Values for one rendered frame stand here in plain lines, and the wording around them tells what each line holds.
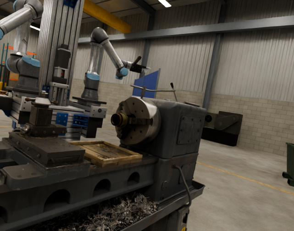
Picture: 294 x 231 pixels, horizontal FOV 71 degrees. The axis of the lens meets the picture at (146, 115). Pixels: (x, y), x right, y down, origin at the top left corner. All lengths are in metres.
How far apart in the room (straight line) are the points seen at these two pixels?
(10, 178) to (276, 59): 11.27
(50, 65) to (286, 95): 10.26
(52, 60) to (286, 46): 10.74
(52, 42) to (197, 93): 10.66
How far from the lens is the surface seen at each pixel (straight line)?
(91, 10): 13.82
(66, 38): 1.97
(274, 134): 10.98
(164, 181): 1.49
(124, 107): 1.34
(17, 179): 0.79
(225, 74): 11.82
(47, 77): 1.89
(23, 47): 1.81
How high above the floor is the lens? 1.20
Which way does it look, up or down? 3 degrees down
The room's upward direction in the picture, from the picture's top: 10 degrees clockwise
